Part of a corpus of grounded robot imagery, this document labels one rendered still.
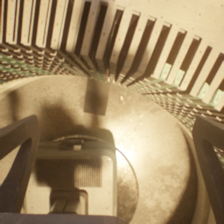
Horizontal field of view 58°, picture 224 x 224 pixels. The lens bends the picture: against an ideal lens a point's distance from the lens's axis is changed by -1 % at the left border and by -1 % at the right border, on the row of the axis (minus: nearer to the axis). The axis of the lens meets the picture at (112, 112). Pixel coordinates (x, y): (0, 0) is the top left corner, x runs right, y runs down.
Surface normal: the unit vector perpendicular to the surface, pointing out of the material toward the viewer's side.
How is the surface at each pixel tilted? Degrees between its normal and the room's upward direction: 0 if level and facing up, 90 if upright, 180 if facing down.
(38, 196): 0
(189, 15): 0
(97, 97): 25
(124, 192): 0
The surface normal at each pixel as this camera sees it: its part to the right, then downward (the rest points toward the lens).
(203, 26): 0.01, 0.08
